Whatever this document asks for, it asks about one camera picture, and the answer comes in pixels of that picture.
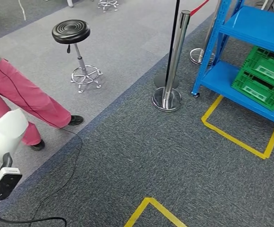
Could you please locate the red barrier belt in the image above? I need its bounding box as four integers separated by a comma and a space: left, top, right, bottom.
189, 0, 210, 17

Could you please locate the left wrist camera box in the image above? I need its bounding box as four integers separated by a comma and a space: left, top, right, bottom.
0, 166, 23, 201

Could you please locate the thin black cable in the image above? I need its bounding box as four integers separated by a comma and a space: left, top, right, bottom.
0, 47, 84, 221

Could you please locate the person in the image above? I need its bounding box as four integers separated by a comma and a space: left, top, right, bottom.
0, 45, 85, 152

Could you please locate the stool with chrome base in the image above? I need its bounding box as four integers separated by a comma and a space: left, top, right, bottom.
98, 0, 119, 13

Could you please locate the black round stool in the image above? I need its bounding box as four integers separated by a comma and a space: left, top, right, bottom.
51, 19, 103, 94

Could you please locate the white curved plastic part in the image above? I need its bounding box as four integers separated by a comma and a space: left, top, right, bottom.
0, 108, 29, 162

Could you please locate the blue metal shelf rack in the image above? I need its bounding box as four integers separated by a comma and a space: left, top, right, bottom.
191, 0, 274, 129

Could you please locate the black camera cable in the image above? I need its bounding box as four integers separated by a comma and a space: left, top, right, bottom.
0, 200, 67, 227

